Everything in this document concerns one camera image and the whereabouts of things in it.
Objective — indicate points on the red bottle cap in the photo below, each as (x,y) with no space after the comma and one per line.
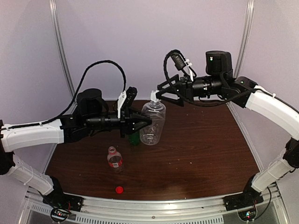
(119,189)

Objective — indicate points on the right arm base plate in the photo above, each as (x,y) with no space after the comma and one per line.
(241,200)

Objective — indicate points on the left rear aluminium post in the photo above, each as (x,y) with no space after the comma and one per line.
(60,47)

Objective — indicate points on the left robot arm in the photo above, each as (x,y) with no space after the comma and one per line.
(91,114)

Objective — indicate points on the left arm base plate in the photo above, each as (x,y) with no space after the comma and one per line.
(63,201)

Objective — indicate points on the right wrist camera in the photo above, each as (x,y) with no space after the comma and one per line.
(183,65)

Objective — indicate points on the left circuit board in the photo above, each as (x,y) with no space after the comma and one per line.
(59,215)

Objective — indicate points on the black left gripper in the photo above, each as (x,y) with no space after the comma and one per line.
(127,119)

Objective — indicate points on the green plastic bottle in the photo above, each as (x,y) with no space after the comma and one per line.
(134,139)

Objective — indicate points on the aluminium post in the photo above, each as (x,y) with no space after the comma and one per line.
(249,15)
(60,47)

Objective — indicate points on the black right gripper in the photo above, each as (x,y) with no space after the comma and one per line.
(186,93)

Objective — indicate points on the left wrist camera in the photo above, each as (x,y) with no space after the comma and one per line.
(125,99)

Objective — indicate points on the right circuit board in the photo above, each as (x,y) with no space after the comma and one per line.
(247,215)

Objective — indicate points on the white flip bottle cap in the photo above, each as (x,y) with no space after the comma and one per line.
(153,96)

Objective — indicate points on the right rear aluminium post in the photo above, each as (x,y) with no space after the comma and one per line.
(249,15)

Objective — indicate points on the clear bottle white cap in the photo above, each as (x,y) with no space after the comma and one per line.
(156,110)

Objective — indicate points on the circuit board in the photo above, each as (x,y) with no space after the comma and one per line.
(59,215)
(247,215)

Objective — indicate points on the front aluminium frame rail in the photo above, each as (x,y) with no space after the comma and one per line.
(208,210)

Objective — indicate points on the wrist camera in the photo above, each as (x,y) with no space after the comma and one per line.
(125,99)
(183,65)

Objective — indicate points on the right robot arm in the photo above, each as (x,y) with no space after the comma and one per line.
(219,87)

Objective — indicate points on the clear bottle red label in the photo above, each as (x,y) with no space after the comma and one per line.
(115,160)

